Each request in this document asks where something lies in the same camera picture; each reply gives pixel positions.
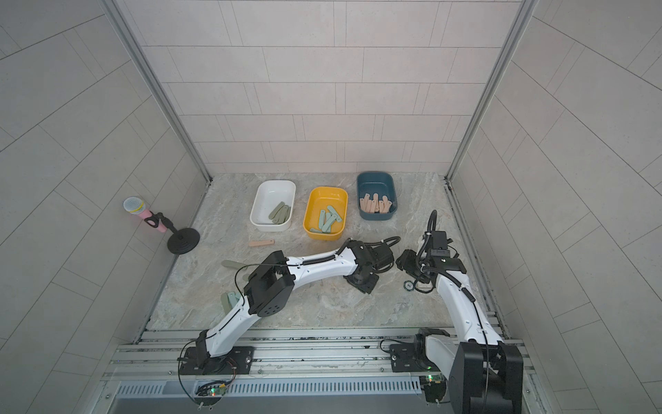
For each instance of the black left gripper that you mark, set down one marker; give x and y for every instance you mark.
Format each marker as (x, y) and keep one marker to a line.
(380, 256)

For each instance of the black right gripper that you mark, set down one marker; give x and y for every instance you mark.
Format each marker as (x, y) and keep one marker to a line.
(406, 260)

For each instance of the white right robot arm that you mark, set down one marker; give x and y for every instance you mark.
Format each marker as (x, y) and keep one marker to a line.
(482, 372)

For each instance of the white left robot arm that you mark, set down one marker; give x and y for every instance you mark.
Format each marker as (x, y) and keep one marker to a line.
(271, 283)

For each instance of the dark teal storage box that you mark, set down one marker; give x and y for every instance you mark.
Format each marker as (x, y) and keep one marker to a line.
(381, 183)

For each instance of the yellow storage box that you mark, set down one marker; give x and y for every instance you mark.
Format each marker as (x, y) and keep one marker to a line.
(320, 198)

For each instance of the white storage box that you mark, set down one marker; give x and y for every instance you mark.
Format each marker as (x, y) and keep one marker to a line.
(270, 193)

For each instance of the right circuit board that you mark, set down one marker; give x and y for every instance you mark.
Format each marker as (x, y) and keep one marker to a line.
(434, 388)

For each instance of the circuit board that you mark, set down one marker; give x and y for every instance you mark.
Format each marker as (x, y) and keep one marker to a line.
(215, 389)
(434, 388)

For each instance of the left circuit board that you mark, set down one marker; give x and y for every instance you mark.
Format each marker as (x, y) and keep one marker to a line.
(215, 389)

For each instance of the black microphone stand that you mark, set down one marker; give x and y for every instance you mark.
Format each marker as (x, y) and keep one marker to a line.
(182, 241)

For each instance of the pink toy microphone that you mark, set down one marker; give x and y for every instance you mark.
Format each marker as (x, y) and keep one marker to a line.
(137, 206)

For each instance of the aluminium rail frame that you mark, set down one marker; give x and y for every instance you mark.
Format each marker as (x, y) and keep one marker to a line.
(262, 353)

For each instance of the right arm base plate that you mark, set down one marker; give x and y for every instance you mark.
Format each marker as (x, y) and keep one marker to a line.
(404, 359)

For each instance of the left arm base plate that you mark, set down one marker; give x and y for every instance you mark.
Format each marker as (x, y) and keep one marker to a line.
(217, 359)

